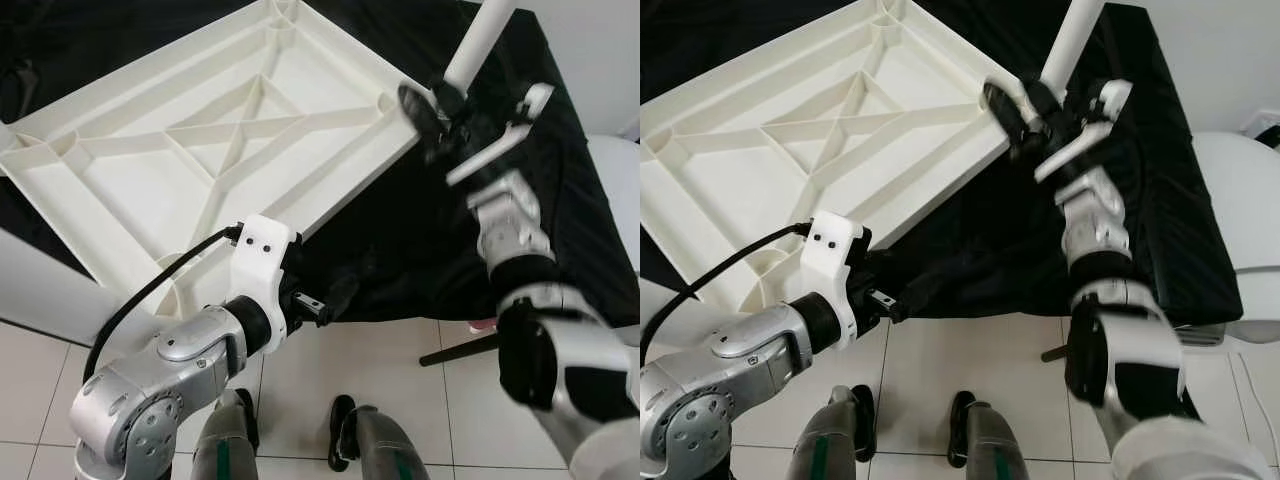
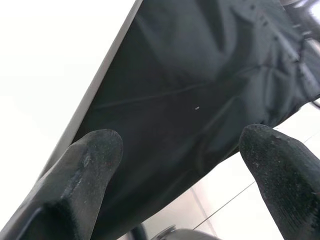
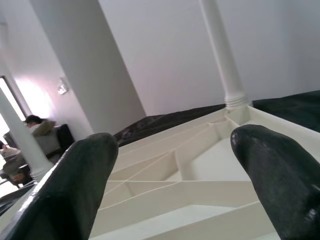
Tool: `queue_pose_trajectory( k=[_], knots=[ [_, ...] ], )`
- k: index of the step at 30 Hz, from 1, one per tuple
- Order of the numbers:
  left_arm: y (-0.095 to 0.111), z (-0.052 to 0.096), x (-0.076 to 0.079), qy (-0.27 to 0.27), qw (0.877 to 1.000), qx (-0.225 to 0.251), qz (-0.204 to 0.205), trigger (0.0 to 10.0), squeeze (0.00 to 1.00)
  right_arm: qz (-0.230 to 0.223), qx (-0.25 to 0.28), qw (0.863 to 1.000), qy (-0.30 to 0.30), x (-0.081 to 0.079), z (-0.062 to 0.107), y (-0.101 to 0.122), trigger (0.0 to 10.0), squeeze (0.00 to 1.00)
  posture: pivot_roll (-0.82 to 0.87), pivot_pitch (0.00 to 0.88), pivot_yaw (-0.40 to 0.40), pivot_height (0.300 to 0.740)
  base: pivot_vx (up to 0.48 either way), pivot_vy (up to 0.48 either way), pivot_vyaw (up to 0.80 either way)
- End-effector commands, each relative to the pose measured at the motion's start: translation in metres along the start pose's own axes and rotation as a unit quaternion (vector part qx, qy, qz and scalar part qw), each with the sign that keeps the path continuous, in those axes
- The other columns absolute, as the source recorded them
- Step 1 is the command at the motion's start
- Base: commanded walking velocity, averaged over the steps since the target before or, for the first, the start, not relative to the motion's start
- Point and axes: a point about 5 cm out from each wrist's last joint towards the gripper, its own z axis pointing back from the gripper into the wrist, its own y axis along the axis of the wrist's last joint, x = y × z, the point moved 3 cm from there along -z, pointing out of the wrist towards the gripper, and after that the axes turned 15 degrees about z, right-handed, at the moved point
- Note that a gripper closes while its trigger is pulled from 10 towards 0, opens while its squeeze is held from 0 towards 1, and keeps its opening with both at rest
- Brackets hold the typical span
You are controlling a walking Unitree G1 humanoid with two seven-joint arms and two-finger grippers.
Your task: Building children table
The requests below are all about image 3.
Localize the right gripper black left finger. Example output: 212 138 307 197
0 132 119 240

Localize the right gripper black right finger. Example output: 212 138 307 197
230 123 320 240

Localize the white plastic table leg tube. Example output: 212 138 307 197
0 87 53 181
199 0 250 111

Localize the white plastic children table top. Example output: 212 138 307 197
0 102 320 240

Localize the wooden armchair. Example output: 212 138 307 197
0 123 75 189

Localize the seated person khaki jacket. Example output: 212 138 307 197
23 114 64 161

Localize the black table cover cloth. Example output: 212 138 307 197
0 89 320 216

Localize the white wall switch panel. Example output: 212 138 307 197
57 77 69 96

